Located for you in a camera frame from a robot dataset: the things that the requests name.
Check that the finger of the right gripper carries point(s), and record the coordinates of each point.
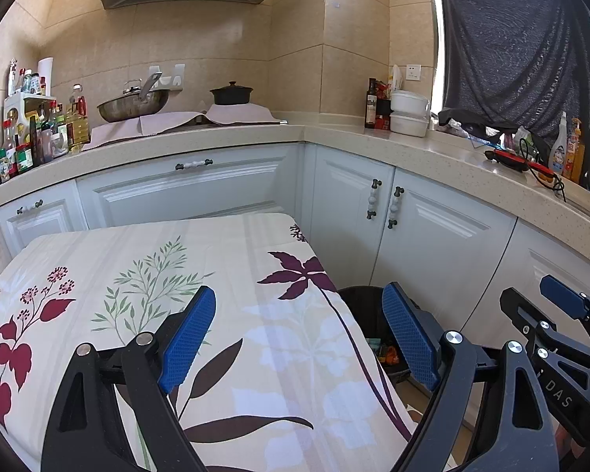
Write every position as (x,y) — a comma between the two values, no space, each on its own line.
(539,330)
(576,305)

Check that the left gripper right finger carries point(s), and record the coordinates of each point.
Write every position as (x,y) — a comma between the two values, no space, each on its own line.
(513,431)

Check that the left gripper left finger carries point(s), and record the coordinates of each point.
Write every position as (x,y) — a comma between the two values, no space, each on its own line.
(85,430)

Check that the orange plastic bag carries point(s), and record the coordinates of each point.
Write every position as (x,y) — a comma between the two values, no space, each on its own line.
(389,356)

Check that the green yellow tube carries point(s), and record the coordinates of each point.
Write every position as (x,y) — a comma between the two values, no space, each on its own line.
(374,343)

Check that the black trash bin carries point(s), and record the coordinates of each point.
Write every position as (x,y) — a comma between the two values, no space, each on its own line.
(378,334)

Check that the orange soap dispenser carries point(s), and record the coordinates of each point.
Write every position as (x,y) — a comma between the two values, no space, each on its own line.
(574,152)

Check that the white spray bottle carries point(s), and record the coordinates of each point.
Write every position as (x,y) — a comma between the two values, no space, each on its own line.
(558,151)

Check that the red black tool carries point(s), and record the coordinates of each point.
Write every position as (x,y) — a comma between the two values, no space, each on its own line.
(517,163)

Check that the floral tablecloth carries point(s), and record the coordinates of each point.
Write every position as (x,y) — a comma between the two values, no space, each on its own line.
(215,344)

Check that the white stacked bowls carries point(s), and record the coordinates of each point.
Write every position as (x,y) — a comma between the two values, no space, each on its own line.
(410,113)

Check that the dark curtain cloth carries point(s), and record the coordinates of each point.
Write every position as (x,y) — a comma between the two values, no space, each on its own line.
(513,64)

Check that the dark sauce bottle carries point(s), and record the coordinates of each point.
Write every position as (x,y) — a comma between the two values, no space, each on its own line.
(371,104)

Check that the white spice rack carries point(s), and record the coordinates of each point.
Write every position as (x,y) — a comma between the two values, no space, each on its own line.
(30,117)

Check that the cooking oil bottle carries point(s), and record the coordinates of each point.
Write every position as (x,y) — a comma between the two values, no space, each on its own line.
(78,118)

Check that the steel wok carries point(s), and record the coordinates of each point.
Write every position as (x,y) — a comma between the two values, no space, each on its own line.
(139,98)

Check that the pink stove cover cloth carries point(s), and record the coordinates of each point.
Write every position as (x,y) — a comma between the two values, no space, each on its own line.
(155,124)

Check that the black casserole pot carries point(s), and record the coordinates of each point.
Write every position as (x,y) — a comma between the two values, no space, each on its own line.
(232,94)

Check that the paper towel roll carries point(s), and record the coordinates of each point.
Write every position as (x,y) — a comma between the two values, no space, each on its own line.
(45,70)

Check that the right cabinet door handle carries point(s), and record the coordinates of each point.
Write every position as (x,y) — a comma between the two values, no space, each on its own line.
(394,206)

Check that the cabinet door handle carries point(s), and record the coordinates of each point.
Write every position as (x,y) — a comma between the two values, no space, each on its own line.
(394,206)
(372,201)

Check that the left cabinet door handle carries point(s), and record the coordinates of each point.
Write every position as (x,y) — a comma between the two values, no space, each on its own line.
(372,201)

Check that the small drawer handle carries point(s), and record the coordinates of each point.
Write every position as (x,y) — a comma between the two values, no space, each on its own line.
(24,209)

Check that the wall power socket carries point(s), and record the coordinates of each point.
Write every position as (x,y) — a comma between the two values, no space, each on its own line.
(413,72)

